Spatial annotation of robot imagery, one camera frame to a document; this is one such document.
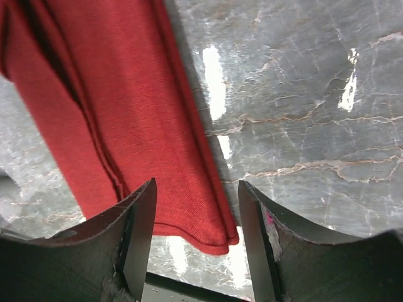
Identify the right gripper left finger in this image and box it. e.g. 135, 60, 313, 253
1, 179, 157, 301

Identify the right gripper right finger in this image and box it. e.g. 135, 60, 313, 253
238, 181, 402, 301

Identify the dark red cloth napkin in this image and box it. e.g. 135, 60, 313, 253
1, 1, 239, 255

